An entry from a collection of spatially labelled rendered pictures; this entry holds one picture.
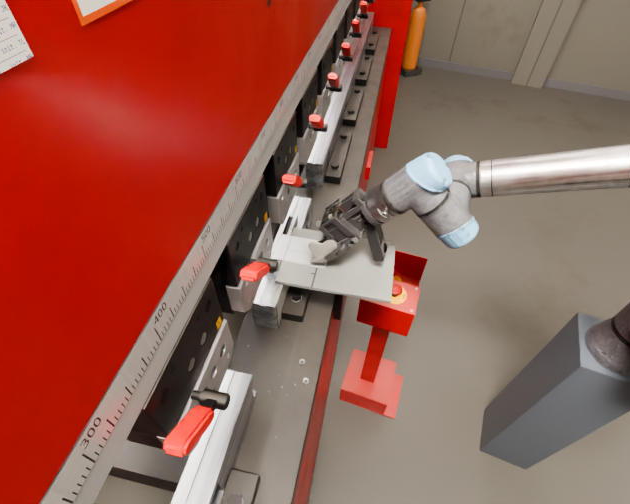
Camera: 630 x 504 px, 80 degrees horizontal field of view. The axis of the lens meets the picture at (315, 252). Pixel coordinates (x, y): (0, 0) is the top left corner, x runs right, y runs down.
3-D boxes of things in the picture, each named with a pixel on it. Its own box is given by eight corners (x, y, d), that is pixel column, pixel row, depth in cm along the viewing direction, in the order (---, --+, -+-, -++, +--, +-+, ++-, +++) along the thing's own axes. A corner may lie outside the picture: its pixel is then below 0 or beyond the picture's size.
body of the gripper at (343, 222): (323, 208, 84) (362, 180, 77) (349, 230, 88) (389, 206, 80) (315, 231, 79) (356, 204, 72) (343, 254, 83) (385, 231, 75)
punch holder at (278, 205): (281, 230, 71) (275, 155, 59) (238, 223, 72) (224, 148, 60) (299, 183, 81) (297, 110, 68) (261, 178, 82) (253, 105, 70)
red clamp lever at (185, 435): (189, 445, 32) (231, 390, 42) (146, 434, 33) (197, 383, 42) (187, 464, 32) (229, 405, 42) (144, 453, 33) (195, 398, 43)
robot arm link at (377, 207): (406, 197, 77) (403, 223, 72) (389, 207, 80) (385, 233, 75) (382, 173, 74) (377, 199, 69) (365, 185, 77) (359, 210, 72)
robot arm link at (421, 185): (456, 197, 64) (425, 162, 62) (405, 225, 72) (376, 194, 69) (457, 173, 70) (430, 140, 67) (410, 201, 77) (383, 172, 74)
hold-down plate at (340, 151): (339, 184, 129) (340, 177, 127) (324, 182, 130) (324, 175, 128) (351, 139, 149) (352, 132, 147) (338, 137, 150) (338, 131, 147)
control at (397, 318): (406, 336, 114) (419, 303, 100) (356, 321, 117) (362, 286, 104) (417, 287, 126) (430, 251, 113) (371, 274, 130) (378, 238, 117)
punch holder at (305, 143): (304, 169, 84) (304, 98, 72) (268, 165, 85) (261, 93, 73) (318, 135, 94) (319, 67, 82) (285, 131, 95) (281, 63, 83)
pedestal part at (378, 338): (373, 383, 159) (395, 313, 119) (360, 378, 160) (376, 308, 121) (376, 370, 163) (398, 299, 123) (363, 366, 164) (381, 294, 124)
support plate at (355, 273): (390, 303, 82) (391, 301, 81) (275, 283, 85) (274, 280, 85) (395, 245, 94) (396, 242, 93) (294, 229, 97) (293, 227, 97)
